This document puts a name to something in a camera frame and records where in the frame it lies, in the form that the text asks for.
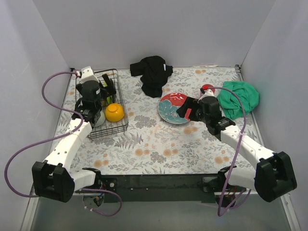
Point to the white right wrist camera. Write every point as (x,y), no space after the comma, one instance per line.
(205,93)

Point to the white green patterned bowl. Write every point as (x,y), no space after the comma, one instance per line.
(100,120)

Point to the black base frame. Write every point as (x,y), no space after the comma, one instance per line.
(154,188)

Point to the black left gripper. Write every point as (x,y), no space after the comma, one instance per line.
(106,86)

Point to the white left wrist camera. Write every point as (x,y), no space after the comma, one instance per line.
(87,74)

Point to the black wire dish rack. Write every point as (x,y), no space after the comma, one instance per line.
(107,128)

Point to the lime green plate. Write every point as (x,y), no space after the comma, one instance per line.
(109,99)

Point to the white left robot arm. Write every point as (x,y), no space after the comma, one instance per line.
(65,156)

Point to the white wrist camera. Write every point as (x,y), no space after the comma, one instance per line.
(205,93)
(87,74)

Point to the green cloth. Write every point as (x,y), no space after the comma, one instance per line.
(248,95)

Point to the black cloth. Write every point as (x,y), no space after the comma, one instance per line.
(154,74)

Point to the pink cup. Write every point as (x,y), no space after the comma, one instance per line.
(207,87)

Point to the floral table mat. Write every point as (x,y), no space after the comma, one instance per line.
(152,146)

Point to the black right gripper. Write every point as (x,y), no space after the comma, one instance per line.
(193,110)

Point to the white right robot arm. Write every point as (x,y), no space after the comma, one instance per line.
(273,174)

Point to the yellow bowl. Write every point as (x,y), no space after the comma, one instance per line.
(114,112)

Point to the large white plate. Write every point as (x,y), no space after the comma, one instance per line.
(168,106)

